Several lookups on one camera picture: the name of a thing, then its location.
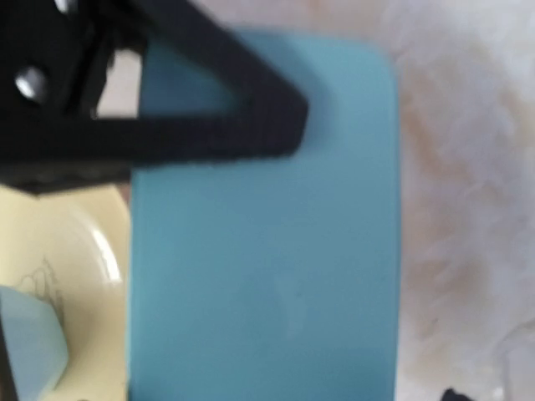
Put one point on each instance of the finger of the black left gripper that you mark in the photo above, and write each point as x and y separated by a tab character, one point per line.
55	57

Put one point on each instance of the teal smartphone face down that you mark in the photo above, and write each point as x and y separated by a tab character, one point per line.
276	279

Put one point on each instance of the blue mug with white inside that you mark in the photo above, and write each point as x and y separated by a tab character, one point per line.
33	346

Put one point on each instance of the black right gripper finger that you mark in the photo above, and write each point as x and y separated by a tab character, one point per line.
452	395

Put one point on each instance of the beige round plate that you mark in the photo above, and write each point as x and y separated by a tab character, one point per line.
71	250

